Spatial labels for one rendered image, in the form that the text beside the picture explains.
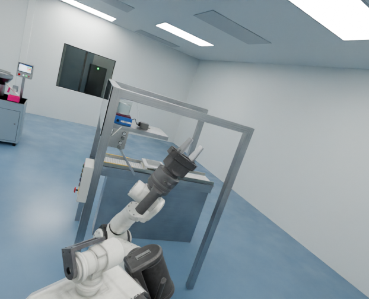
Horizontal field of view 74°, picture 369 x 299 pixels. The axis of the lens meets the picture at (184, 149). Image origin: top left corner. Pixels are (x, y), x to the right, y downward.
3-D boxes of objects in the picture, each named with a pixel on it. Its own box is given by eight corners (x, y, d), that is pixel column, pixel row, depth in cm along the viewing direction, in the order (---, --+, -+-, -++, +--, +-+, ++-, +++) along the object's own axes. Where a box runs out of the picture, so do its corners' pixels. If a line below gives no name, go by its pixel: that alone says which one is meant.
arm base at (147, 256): (157, 277, 85) (181, 288, 78) (128, 306, 76) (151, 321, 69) (144, 239, 83) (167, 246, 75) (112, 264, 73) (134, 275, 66)
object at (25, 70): (12, 97, 428) (18, 61, 415) (13, 96, 437) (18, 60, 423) (27, 101, 439) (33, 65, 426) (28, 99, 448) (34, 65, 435)
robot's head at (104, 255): (117, 277, 60) (127, 247, 58) (79, 299, 52) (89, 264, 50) (101, 261, 64) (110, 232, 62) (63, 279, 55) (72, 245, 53)
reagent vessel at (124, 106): (114, 113, 236) (119, 93, 232) (113, 110, 249) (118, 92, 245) (130, 117, 241) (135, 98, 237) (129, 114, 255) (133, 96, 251)
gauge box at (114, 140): (101, 145, 234) (105, 124, 230) (101, 142, 244) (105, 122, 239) (124, 149, 242) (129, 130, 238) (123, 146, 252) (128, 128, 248)
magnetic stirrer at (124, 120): (110, 121, 233) (112, 113, 231) (109, 117, 253) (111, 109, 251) (130, 127, 241) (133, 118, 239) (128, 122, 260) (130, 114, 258)
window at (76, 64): (54, 86, 664) (63, 42, 639) (54, 86, 665) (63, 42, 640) (106, 99, 733) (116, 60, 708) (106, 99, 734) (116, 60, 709)
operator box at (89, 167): (75, 202, 165) (84, 166, 160) (78, 190, 181) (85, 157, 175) (85, 203, 168) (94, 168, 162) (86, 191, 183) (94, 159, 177)
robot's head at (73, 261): (114, 270, 56) (109, 236, 57) (79, 288, 49) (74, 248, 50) (96, 269, 59) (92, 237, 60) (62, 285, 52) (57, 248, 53)
